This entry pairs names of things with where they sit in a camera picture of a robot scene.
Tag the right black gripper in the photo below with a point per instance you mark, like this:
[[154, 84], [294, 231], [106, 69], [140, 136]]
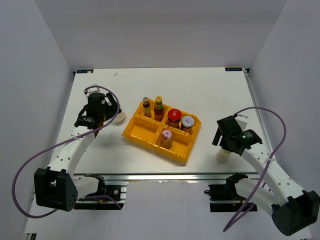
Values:
[[222, 143]]

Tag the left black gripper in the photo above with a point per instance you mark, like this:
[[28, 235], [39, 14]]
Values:
[[111, 109]]

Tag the round clear glass jar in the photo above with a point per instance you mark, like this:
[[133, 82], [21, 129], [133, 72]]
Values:
[[121, 115]]

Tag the yellow-capped white spice shaker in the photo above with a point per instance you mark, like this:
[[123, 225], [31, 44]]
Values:
[[222, 156]]

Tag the small brown yellow-label bottle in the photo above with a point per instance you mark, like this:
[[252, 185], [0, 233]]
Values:
[[146, 107]]

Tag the white-lidded dark sauce jar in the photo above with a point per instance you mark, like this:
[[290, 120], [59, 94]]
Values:
[[187, 123]]

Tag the red sauce bottle yellow cap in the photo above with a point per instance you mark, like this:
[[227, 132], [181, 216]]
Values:
[[158, 109]]

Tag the red-capped chili sauce jar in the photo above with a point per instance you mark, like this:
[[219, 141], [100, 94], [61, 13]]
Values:
[[174, 117]]

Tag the pink-capped spice shaker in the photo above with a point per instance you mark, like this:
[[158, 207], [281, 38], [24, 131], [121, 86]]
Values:
[[166, 139]]

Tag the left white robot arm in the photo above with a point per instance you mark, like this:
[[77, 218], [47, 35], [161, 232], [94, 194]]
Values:
[[55, 186]]

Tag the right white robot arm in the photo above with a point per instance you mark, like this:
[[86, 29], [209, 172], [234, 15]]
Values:
[[290, 206]]

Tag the left blue table sticker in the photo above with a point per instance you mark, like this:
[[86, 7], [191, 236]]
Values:
[[84, 71]]

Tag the blue table sticker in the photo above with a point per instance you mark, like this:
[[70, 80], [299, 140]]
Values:
[[84, 71], [233, 69]]

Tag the yellow four-compartment plastic tray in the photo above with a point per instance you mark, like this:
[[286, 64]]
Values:
[[160, 137]]

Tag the right blue table sticker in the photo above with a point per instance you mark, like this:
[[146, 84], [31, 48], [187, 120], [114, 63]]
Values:
[[233, 69]]

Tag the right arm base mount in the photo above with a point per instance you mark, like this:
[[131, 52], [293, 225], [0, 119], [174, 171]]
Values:
[[223, 197]]

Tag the aluminium table frame rail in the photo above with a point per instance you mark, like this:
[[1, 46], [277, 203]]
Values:
[[125, 178]]

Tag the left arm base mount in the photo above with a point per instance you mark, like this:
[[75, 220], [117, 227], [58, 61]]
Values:
[[96, 193]]

